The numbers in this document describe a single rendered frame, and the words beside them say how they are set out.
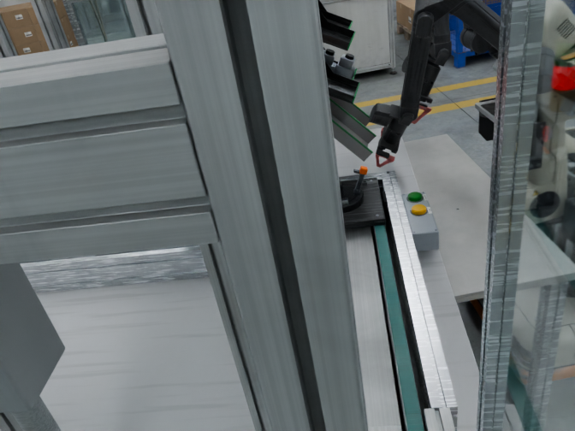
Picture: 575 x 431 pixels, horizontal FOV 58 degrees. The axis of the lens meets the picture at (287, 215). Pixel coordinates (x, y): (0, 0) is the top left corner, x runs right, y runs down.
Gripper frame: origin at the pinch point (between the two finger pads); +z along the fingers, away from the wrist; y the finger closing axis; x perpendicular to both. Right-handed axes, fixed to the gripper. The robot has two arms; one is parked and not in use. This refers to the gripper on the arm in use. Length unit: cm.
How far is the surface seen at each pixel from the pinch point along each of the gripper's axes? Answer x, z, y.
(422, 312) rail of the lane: 10, -33, 77
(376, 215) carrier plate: -1.3, -19.2, 43.9
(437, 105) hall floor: 67, 148, -244
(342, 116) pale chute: -18.3, -11.9, 1.5
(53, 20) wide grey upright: -139, 12, -21
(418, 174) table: 14.0, -1.7, 3.8
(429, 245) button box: 14, -22, 50
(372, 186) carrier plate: -3.1, -13.6, 28.7
